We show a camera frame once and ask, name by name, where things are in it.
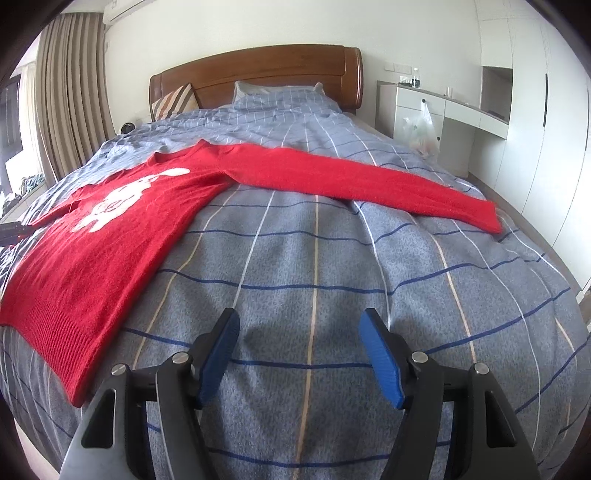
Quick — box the white air conditioner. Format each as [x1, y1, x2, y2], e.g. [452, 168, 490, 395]
[102, 0, 160, 24]

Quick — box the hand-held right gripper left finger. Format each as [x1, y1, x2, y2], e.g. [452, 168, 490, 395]
[60, 308, 241, 480]

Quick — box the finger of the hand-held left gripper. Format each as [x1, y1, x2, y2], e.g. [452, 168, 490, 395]
[0, 222, 34, 245]

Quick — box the striped cushion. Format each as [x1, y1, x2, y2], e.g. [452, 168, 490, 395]
[152, 83, 201, 123]

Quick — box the beige curtain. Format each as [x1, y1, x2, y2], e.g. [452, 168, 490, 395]
[34, 13, 116, 176]

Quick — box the white wardrobe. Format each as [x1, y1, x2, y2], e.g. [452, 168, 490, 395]
[480, 0, 591, 296]

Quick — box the red knitted sweater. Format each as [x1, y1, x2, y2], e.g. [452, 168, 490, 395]
[0, 140, 504, 408]

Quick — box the blue checked blanket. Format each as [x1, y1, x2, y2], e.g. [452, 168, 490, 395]
[0, 88, 591, 480]

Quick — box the green patterned cloth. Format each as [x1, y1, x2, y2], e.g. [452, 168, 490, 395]
[0, 173, 47, 213]

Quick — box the white desk with drawers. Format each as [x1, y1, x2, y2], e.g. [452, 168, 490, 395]
[376, 80, 511, 155]

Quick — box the blue checked pillow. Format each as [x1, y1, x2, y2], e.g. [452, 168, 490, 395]
[232, 80, 326, 109]

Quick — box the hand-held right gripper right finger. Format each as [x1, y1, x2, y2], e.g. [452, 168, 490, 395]
[359, 308, 541, 480]

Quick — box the clear plastic bag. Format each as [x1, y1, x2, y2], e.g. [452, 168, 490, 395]
[403, 99, 441, 158]

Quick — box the wooden headboard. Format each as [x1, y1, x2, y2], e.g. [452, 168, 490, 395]
[148, 45, 364, 123]

